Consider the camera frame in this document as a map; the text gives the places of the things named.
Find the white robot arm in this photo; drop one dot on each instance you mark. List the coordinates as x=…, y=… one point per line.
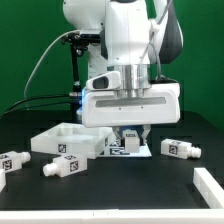
x=123, y=42

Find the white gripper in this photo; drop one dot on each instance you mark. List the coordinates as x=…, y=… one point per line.
x=158, y=105

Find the black camera stand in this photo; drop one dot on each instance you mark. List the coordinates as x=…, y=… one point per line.
x=75, y=60

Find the white obstacle front bar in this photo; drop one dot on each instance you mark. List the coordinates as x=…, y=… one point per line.
x=171, y=216

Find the white obstacle left bar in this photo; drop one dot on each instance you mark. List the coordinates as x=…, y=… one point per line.
x=2, y=179

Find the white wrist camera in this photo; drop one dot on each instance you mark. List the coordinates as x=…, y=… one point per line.
x=107, y=81

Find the paper sheet with markers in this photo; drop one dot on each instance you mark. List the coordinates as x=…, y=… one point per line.
x=115, y=150

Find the white square table top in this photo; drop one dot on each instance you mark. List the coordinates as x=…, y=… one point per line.
x=68, y=138

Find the white obstacle right bar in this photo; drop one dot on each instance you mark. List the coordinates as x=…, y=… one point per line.
x=209, y=188

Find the white obstacle bar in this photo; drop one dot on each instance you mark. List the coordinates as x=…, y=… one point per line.
x=209, y=188
x=171, y=216
x=2, y=179

